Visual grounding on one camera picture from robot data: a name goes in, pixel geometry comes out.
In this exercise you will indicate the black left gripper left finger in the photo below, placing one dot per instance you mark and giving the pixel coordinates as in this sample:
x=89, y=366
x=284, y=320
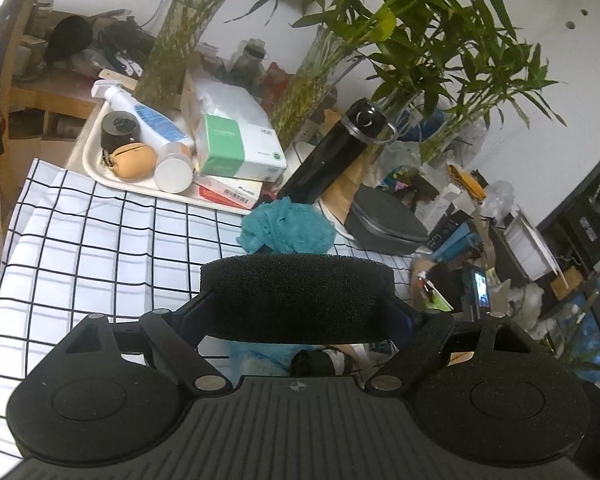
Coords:
x=170, y=340

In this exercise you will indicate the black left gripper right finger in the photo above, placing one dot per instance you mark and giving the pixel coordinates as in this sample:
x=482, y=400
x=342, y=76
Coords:
x=424, y=342

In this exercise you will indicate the teal mesh bath pouf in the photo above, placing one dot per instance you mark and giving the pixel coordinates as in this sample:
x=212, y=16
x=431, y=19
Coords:
x=285, y=228

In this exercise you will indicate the dark grey zip case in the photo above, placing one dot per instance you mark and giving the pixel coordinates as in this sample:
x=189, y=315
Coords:
x=379, y=222

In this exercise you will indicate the white black grid tablecloth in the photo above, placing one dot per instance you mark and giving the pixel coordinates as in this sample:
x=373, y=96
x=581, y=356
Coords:
x=74, y=247

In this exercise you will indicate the red white flat box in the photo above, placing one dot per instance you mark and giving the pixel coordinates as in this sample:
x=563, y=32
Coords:
x=242, y=194

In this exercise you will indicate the white cylindrical container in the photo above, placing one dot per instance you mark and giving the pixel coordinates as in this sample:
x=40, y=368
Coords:
x=174, y=170

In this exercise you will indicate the tan egg-shaped pouch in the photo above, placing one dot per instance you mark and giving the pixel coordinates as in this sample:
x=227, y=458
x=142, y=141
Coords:
x=134, y=161

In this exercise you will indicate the green white tissue box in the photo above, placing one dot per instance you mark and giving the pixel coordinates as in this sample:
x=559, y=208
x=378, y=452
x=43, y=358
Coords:
x=230, y=149

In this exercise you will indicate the white blue spray bottle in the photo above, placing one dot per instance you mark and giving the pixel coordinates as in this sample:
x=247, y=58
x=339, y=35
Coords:
x=156, y=130

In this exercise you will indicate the black thermos bottle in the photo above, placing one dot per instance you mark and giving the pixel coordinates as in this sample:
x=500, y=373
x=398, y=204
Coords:
x=363, y=125

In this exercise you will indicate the black round brush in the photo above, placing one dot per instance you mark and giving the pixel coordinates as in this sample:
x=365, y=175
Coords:
x=71, y=35

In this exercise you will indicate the middle bamboo plant vase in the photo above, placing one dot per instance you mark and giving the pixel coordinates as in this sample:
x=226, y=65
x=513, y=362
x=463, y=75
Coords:
x=343, y=28

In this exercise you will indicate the left bamboo plant vase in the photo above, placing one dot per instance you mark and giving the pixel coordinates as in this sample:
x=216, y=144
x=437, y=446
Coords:
x=178, y=36

